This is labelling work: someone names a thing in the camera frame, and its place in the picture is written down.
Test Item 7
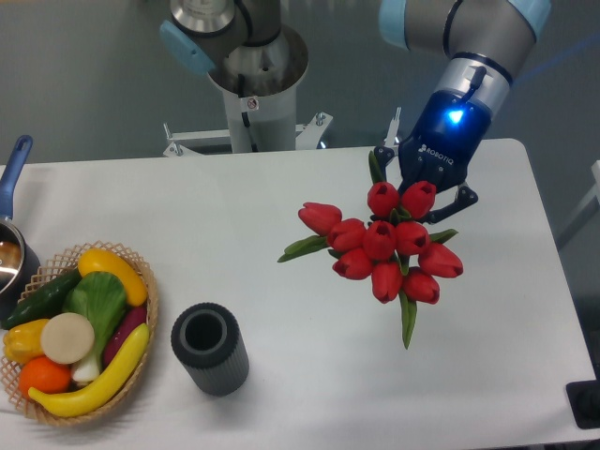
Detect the woven wicker basket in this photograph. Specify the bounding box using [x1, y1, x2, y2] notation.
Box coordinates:
[1, 242, 158, 426]

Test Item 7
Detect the blue handled saucepan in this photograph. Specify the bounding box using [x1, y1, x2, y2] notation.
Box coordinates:
[1, 135, 39, 320]

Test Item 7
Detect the yellow banana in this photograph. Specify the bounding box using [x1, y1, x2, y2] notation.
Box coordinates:
[28, 323, 150, 418]

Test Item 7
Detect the orange fruit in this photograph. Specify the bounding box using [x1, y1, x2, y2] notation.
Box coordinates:
[18, 356, 71, 398]

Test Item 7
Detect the black device at corner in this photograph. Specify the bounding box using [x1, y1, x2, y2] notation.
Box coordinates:
[565, 380, 599, 429]

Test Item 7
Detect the yellow lemon squash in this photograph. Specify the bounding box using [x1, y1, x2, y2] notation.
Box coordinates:
[78, 248, 147, 307]

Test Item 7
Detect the dark grey ribbed vase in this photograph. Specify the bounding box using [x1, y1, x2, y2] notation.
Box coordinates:
[171, 303, 249, 397]

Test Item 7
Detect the white furniture leg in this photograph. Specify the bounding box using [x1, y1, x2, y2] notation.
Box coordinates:
[555, 160, 599, 251]

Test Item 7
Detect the purple eggplant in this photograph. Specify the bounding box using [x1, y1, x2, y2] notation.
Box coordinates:
[102, 306, 147, 368]

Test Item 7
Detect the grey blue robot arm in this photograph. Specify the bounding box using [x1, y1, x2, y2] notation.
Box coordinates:
[159, 1, 551, 223]

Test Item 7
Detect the white metal mounting frame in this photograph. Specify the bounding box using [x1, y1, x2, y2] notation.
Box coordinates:
[162, 107, 403, 158]

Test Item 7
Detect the yellow bell pepper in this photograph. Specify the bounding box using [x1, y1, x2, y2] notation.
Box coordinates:
[3, 319, 50, 365]

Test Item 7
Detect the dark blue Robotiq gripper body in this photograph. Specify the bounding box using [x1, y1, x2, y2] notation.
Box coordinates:
[398, 90, 491, 193]

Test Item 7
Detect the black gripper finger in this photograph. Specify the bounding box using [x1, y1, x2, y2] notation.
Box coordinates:
[417, 185, 479, 224]
[373, 146, 398, 181]

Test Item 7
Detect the red tulip bouquet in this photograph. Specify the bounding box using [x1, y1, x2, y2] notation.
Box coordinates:
[279, 150, 464, 346]

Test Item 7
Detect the dark green cucumber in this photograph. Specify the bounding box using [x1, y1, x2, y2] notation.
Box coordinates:
[1, 269, 82, 330]

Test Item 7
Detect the green bok choy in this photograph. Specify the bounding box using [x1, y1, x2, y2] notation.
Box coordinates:
[62, 272, 127, 386]

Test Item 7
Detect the beige round disc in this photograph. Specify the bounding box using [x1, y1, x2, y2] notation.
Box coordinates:
[40, 312, 95, 365]

